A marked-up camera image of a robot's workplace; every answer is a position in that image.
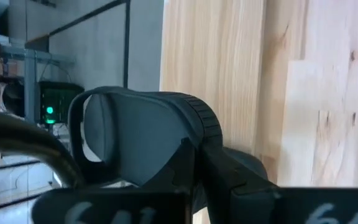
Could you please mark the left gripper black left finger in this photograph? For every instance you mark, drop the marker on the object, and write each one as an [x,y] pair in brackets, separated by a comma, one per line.
[120,207]

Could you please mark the grey metal room shelving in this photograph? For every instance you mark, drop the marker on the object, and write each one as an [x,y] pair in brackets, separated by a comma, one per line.
[30,81]

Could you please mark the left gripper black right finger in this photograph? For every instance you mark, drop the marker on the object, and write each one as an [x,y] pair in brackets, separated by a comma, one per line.
[291,208]

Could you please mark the black device with green light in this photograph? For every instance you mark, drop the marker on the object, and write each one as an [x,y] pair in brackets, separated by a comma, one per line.
[61,99]

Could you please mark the black rubber slide sandal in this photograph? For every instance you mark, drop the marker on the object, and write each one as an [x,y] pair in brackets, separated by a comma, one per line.
[141,130]

